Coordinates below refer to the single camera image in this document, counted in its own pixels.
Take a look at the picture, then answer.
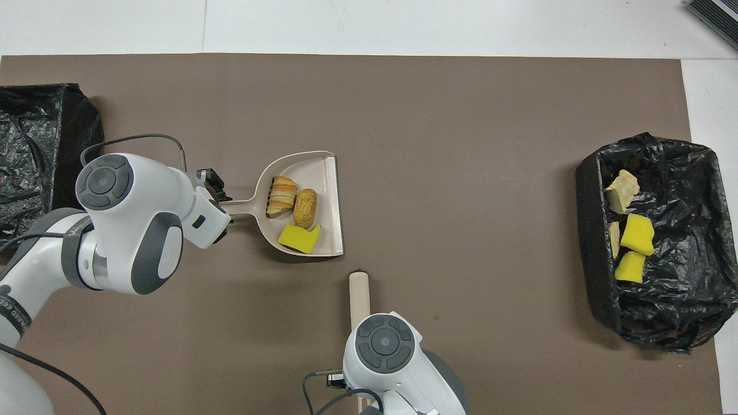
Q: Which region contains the dark ribbed device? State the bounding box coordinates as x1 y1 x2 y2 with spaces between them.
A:
685 0 738 51

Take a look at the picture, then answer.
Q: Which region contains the beige hand brush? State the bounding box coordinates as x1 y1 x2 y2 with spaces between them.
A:
349 271 371 413

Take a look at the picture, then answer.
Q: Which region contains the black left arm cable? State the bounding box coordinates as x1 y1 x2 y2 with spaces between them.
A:
0 134 189 415

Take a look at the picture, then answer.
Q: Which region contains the brown bread roll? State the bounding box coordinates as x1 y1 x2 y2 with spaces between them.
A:
293 188 318 229

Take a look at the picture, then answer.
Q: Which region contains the black bag lined bin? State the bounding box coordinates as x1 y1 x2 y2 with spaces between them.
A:
0 83 105 250
575 132 725 354

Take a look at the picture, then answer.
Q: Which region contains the notched yellow sponge piece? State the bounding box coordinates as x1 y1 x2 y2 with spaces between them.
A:
277 222 321 255

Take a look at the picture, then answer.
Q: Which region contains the beige plastic dustpan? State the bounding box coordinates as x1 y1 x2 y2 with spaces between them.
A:
221 150 345 258

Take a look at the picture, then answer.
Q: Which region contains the brown paper table mat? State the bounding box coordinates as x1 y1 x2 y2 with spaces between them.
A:
0 54 724 415

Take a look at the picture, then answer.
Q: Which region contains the pale bread piece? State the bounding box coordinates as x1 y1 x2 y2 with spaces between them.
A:
605 169 641 215

